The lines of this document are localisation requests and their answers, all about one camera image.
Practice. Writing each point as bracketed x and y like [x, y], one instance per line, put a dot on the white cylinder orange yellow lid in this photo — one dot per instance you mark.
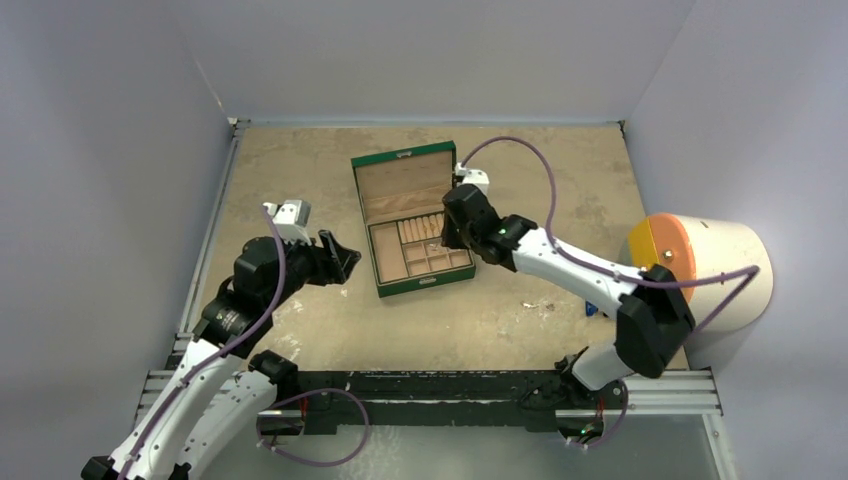
[696, 248]

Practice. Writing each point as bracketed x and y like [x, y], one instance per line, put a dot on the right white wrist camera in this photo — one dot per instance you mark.
[468, 176]

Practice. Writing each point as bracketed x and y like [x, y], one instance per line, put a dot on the green jewelry tray insert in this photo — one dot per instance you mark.
[412, 247]

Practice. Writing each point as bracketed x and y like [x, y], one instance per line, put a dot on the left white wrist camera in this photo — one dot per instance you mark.
[290, 219]

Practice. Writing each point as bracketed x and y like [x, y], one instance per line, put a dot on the green jewelry box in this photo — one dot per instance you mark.
[406, 183]

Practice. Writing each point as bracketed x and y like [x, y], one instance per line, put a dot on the small silver jewelry pieces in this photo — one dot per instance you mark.
[544, 305]

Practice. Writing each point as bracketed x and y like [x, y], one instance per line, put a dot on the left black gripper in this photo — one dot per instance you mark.
[331, 262]

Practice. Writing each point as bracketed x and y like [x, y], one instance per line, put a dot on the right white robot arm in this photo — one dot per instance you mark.
[651, 315]

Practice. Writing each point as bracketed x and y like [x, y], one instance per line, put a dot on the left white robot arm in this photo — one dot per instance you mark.
[220, 383]

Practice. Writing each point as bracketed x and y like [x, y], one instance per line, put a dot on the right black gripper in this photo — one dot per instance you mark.
[454, 221]

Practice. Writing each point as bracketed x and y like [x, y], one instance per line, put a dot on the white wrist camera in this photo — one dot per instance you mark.
[468, 176]
[290, 219]

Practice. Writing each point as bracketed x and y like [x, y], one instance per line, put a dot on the blue tool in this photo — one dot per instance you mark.
[592, 310]

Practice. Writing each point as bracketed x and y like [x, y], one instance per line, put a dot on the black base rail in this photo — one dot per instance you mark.
[538, 401]

